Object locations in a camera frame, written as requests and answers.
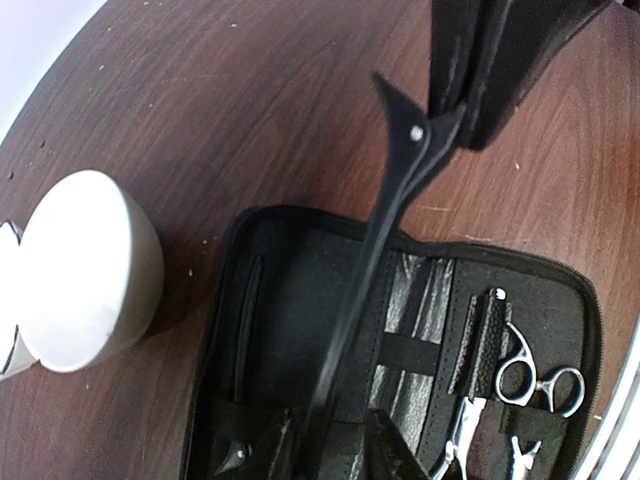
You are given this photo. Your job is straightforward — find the white round bowl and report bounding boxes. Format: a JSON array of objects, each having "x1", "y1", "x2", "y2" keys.
[{"x1": 17, "y1": 170, "x2": 164, "y2": 373}]

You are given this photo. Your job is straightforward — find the black zip tool case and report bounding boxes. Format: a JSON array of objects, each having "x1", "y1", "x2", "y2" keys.
[{"x1": 180, "y1": 205, "x2": 602, "y2": 479}]

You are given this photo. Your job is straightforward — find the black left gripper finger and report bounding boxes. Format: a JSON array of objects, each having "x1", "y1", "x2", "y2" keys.
[{"x1": 364, "y1": 409, "x2": 429, "y2": 479}]

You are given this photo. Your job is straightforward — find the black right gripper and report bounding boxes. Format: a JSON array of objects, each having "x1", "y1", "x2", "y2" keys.
[{"x1": 429, "y1": 0, "x2": 608, "y2": 151}]

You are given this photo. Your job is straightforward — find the silver thinning scissors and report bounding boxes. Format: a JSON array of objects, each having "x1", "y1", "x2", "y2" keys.
[{"x1": 431, "y1": 288, "x2": 586, "y2": 479}]

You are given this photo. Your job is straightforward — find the aluminium front rail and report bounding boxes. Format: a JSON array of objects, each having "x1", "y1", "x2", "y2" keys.
[{"x1": 570, "y1": 322, "x2": 640, "y2": 479}]

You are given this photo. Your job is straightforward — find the white scalloped bowl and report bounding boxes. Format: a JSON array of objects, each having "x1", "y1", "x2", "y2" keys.
[{"x1": 1, "y1": 219, "x2": 37, "y2": 381}]

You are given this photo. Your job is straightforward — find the silver pointed scissors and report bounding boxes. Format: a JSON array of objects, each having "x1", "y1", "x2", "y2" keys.
[{"x1": 502, "y1": 423, "x2": 544, "y2": 479}]

